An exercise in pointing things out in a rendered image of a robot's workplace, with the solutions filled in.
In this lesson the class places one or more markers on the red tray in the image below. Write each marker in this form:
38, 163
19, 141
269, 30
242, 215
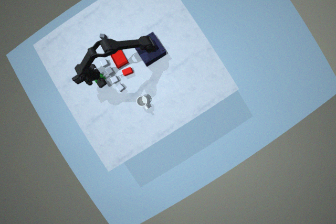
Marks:
119, 59

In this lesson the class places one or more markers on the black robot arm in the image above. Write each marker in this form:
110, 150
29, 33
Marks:
109, 46

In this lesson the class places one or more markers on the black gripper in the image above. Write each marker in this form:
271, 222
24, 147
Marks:
100, 81

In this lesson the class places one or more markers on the red block with white cylindrical pin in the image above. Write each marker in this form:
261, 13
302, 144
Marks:
126, 71

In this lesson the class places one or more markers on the white mug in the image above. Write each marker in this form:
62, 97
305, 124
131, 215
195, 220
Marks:
142, 101

